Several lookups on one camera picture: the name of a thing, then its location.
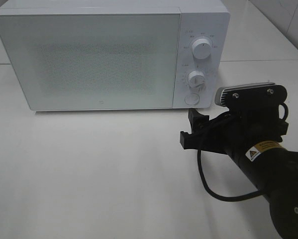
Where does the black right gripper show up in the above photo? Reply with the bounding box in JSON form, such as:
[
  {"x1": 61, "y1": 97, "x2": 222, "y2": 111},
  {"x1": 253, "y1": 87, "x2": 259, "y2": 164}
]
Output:
[{"x1": 180, "y1": 108, "x2": 288, "y2": 159}]

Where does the round white door button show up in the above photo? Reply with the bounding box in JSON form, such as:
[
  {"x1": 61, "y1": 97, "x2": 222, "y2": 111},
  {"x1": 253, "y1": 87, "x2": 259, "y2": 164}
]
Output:
[{"x1": 185, "y1": 94, "x2": 199, "y2": 106}]

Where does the white timer knob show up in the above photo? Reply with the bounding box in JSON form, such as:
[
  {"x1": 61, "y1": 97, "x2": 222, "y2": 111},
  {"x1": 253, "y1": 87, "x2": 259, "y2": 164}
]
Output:
[{"x1": 187, "y1": 71, "x2": 205, "y2": 88}]

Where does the white microwave door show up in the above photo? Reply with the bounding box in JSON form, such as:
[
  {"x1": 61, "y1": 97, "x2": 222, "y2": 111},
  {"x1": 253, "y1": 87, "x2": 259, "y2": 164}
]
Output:
[{"x1": 0, "y1": 14, "x2": 180, "y2": 111}]

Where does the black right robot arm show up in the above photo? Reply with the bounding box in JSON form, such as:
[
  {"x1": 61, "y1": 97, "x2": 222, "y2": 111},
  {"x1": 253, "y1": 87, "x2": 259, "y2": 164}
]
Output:
[{"x1": 180, "y1": 107, "x2": 298, "y2": 239}]

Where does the white upper power knob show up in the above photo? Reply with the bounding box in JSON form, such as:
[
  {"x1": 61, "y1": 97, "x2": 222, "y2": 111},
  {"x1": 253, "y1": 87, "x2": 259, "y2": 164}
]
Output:
[{"x1": 191, "y1": 36, "x2": 212, "y2": 60}]

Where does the white microwave oven body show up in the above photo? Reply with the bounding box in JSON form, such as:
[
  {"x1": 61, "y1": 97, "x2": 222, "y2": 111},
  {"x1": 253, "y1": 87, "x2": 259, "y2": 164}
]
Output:
[{"x1": 0, "y1": 0, "x2": 230, "y2": 112}]

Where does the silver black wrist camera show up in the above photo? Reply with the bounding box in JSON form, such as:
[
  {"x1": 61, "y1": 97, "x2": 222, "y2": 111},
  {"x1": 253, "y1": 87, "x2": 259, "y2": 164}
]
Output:
[{"x1": 214, "y1": 82, "x2": 288, "y2": 112}]

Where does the black camera cable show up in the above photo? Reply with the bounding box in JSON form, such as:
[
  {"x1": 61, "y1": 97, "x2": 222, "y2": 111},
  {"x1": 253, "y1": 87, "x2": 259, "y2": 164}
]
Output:
[{"x1": 197, "y1": 103, "x2": 290, "y2": 202}]

